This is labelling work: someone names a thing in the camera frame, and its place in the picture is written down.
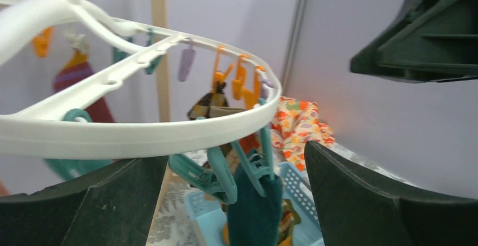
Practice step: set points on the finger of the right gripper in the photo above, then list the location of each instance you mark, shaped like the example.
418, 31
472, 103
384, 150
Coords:
429, 41

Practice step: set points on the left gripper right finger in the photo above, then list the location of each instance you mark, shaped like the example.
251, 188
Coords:
358, 206

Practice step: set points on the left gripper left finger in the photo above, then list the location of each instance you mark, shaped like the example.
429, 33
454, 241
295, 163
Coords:
113, 205

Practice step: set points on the dark teal sock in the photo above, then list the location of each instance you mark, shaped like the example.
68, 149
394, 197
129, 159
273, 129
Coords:
245, 189

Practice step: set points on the white plastic clip hanger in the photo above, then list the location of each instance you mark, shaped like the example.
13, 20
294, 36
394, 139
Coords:
40, 130

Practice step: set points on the floral table mat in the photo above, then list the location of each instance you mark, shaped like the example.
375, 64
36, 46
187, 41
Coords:
171, 225

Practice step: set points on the olive orange sock in basket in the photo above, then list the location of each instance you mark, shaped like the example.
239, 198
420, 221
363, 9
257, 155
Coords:
285, 222

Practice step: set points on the light blue plastic basket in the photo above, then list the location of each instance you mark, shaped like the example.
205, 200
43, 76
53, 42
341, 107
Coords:
208, 219

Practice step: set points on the orange floral cloth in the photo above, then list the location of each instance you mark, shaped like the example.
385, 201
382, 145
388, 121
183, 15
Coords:
294, 124

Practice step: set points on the argyle brown sock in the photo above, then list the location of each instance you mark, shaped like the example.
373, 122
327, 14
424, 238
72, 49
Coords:
214, 98

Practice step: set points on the maroon purple striped sock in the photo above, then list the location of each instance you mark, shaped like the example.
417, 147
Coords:
75, 74

